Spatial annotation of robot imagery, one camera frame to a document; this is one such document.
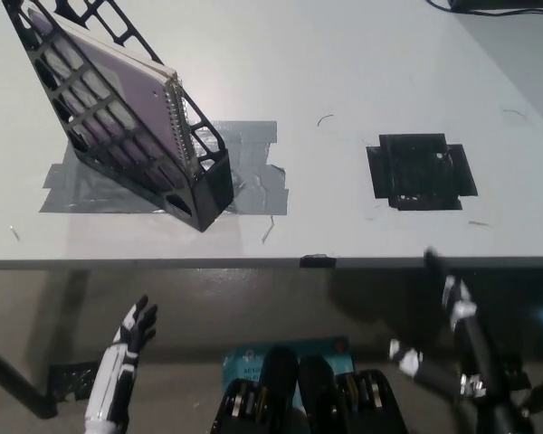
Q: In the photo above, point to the black square tape patch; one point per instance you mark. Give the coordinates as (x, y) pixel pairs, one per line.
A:
(416, 172)

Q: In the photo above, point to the black plastic lattice file shelf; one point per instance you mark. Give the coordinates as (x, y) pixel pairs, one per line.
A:
(208, 194)

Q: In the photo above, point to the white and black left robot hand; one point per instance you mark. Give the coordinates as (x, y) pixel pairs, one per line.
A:
(117, 375)

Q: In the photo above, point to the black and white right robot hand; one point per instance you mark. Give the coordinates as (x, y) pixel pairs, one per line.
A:
(475, 352)

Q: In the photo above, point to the black metal table leg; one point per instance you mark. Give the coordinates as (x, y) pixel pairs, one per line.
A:
(18, 384)

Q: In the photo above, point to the teal router box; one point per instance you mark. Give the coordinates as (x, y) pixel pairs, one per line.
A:
(249, 361)

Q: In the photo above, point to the grey duct tape patch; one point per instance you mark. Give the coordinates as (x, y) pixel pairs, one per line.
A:
(253, 190)

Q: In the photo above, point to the dark flat device base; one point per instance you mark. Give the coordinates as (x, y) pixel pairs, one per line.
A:
(502, 3)

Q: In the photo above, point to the black tape floor marker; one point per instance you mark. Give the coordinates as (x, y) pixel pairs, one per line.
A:
(70, 382)
(518, 375)

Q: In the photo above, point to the small black tape strip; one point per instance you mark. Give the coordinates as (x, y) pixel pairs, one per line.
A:
(317, 261)

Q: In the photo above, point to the purple spiral notebook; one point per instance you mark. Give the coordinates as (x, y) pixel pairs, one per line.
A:
(136, 90)

